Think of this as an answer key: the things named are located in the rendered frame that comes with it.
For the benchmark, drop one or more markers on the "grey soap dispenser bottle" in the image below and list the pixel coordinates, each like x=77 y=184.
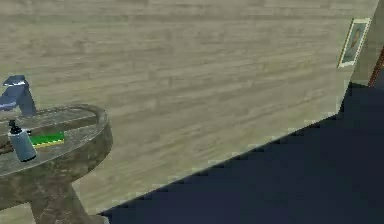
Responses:
x=22 y=145

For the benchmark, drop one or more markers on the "white framed wall picture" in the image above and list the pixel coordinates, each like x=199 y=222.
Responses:
x=354 y=41

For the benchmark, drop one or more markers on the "brown stone pedestal sink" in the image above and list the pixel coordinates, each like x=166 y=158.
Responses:
x=76 y=150

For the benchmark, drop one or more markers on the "brown wooden door frame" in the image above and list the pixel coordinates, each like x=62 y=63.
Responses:
x=376 y=70

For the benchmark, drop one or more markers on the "green yellow sponge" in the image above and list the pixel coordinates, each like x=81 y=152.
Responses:
x=48 y=139

